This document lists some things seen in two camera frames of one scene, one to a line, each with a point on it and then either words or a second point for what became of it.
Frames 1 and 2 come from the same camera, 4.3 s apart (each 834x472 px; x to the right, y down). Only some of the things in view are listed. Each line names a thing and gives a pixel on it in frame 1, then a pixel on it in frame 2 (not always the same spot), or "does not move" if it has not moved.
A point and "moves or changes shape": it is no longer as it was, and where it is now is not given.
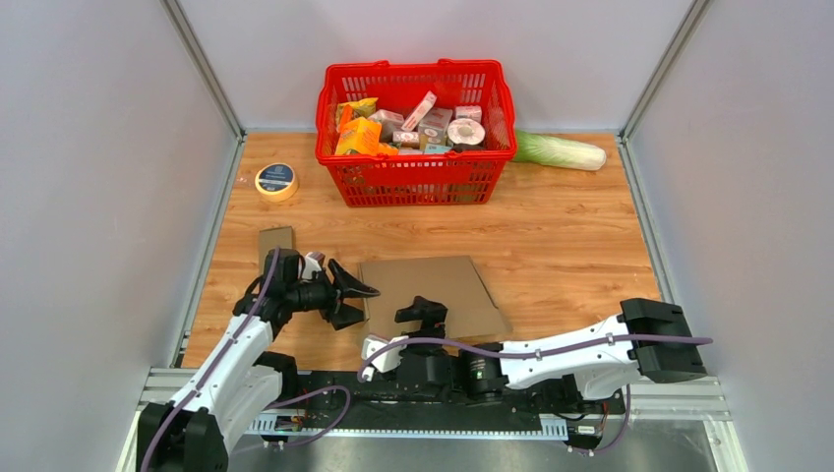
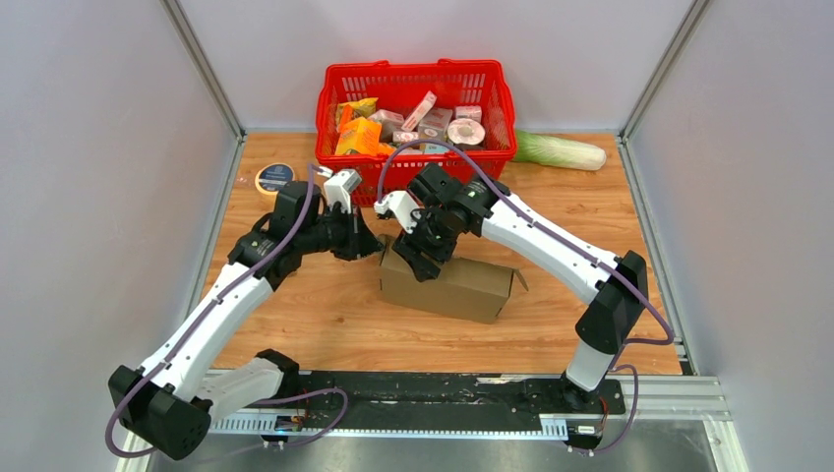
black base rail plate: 430,397 does not move
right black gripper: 433,314 → 414,241
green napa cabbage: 559,152 does not move
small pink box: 473,112 does not move
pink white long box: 421,110 does not move
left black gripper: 340,315 → 361,241
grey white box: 390,123 does not move
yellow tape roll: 276,182 does not move
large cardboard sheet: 470,311 moves or changes shape
